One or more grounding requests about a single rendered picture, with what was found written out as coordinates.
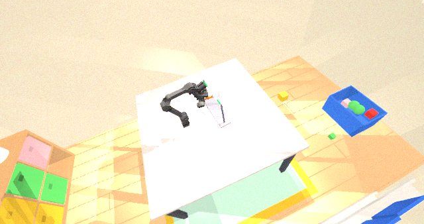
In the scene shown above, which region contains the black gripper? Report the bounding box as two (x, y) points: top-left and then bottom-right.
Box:
(194, 90), (205, 108)

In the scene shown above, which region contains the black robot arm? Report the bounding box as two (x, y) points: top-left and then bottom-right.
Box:
(160, 81), (208, 128)

